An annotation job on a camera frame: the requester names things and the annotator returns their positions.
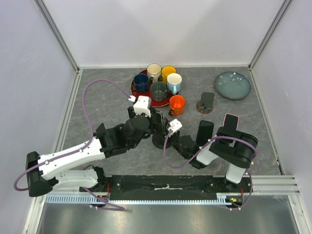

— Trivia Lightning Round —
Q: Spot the black round-base phone stand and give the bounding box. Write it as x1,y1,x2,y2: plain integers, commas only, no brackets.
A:
152,134,172,149

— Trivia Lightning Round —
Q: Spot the black phone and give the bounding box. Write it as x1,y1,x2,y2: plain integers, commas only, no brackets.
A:
196,120,214,146

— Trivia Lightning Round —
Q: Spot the pink case smartphone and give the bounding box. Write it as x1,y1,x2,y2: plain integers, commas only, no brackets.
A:
222,113,239,130

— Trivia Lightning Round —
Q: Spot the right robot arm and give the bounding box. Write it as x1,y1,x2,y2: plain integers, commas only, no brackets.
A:
160,126,258,192

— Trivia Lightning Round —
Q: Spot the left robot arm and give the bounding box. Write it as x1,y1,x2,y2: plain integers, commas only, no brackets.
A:
26,107,169,197

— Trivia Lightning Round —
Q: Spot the orange mug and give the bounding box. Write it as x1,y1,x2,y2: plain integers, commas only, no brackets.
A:
168,95,186,116

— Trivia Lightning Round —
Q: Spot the grey glass mug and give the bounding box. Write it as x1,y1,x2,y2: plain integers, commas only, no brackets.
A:
150,81,172,101

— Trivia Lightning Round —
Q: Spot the red round tray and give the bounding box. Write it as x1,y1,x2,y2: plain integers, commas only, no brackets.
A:
131,69,173,108

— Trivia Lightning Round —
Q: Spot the dark blue mug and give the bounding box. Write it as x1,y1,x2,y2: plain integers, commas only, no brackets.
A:
131,74,149,93

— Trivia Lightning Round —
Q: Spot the light blue white mug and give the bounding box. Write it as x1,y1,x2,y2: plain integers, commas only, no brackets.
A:
167,73,182,95

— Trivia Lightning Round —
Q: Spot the cream mug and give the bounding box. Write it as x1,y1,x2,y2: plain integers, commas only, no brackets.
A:
147,63,162,83

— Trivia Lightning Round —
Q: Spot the yellow mug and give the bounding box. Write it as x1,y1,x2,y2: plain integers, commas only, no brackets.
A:
159,66,176,83

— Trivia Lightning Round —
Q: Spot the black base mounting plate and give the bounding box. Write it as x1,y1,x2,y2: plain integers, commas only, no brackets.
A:
90,175,251,201

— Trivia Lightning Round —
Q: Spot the blue ceramic plate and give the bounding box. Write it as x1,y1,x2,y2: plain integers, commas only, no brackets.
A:
214,72,251,100

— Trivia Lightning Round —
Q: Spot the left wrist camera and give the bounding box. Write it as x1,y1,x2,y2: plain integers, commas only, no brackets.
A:
128,95,152,117

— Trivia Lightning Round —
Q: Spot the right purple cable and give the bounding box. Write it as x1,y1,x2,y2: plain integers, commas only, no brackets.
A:
163,131,258,211

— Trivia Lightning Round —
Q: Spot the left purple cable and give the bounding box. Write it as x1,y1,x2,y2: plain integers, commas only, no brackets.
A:
14,79,134,191

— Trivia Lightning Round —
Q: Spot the slotted cable duct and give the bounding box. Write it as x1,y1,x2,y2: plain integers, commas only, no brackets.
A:
45,194,232,206

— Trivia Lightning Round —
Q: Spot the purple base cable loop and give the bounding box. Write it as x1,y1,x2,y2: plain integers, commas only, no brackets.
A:
81,186,125,211

